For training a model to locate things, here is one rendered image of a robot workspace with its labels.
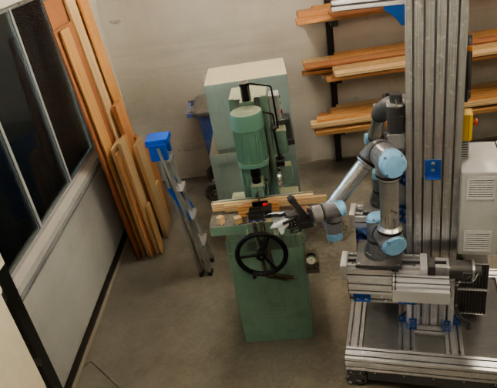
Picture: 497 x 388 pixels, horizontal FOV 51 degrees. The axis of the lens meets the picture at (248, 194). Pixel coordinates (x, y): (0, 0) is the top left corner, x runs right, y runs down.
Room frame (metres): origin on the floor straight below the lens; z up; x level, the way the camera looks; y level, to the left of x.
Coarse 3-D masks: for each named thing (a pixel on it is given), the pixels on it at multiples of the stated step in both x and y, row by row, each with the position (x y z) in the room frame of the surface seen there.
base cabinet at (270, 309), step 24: (288, 264) 2.46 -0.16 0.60; (240, 288) 2.50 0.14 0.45; (264, 288) 2.48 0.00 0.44; (288, 288) 2.46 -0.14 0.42; (240, 312) 2.50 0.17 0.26; (264, 312) 2.48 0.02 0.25; (288, 312) 2.46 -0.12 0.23; (264, 336) 2.49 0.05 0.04; (288, 336) 2.46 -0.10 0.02; (312, 336) 2.44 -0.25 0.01
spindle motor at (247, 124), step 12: (240, 108) 2.70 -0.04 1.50; (252, 108) 2.66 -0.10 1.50; (240, 120) 2.55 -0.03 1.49; (252, 120) 2.55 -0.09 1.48; (240, 132) 2.56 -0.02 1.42; (252, 132) 2.55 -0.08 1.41; (264, 132) 2.61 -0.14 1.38; (240, 144) 2.57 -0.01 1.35; (252, 144) 2.55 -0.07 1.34; (264, 144) 2.59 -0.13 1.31; (240, 156) 2.59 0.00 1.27; (252, 156) 2.55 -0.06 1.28; (264, 156) 2.58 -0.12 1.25; (252, 168) 2.55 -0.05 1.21
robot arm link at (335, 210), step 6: (324, 204) 1.97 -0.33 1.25; (330, 204) 1.96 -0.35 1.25; (336, 204) 1.95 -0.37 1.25; (342, 204) 1.95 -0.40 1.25; (324, 210) 1.94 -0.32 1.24; (330, 210) 1.94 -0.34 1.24; (336, 210) 1.94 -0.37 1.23; (342, 210) 1.94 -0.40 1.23; (324, 216) 1.93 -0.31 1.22; (330, 216) 1.93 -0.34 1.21; (336, 216) 1.93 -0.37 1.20; (342, 216) 1.95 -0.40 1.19; (330, 222) 1.94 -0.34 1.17
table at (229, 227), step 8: (280, 208) 2.59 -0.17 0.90; (288, 208) 2.58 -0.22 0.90; (216, 216) 2.62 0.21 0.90; (224, 216) 2.61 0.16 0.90; (232, 216) 2.59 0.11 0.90; (216, 224) 2.54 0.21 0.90; (224, 224) 2.52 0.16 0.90; (232, 224) 2.51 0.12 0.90; (240, 224) 2.49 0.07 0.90; (216, 232) 2.51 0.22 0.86; (224, 232) 2.50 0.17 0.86; (232, 232) 2.50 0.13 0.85; (240, 232) 2.49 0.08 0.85; (248, 240) 2.39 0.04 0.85
